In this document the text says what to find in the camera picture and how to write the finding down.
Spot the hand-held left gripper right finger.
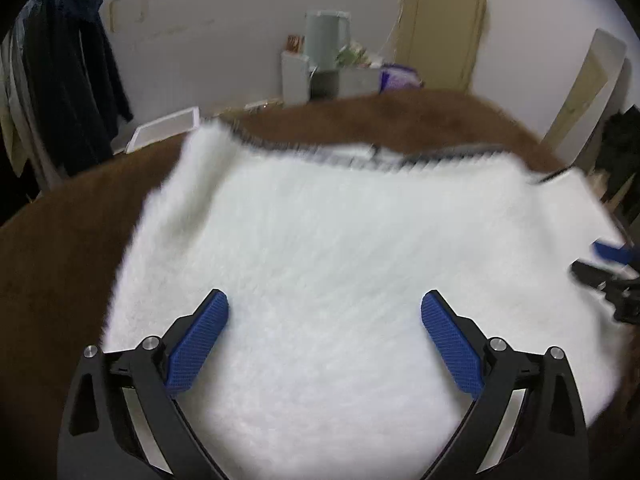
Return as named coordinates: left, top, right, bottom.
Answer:
left=421, top=289, right=590, bottom=480

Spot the beige door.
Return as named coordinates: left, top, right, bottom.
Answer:
left=395, top=0, right=490, bottom=95

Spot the pile of small trinkets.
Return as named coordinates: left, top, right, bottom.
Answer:
left=337, top=42, right=385, bottom=68

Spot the white shelf cabinet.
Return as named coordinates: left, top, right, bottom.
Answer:
left=281, top=50, right=386, bottom=106

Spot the white folding table board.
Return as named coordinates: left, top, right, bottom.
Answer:
left=542, top=28, right=628, bottom=166

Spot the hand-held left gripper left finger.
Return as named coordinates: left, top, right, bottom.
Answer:
left=56, top=288, right=231, bottom=480

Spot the white fluffy cardigan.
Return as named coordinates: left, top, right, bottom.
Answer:
left=100, top=122, right=633, bottom=480

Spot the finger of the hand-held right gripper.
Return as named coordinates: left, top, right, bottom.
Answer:
left=571, top=259, right=640, bottom=301
left=591, top=240, right=640, bottom=267

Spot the dark navy jacket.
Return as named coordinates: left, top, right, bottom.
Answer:
left=22, top=0, right=135, bottom=176

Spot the purple shopping bag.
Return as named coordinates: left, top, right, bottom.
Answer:
left=379, top=62, right=425, bottom=93

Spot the pale green kettle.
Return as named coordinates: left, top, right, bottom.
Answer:
left=304, top=9, right=351, bottom=71

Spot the brown blanket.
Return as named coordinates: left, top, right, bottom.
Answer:
left=0, top=89, right=640, bottom=480

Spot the white tray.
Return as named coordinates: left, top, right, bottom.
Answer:
left=125, top=106, right=202, bottom=155

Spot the grey jacket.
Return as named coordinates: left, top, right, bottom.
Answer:
left=2, top=0, right=48, bottom=186

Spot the black jacket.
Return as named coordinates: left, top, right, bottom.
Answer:
left=595, top=105, right=640, bottom=201

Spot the beige garment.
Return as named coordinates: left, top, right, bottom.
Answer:
left=0, top=105, right=26, bottom=178

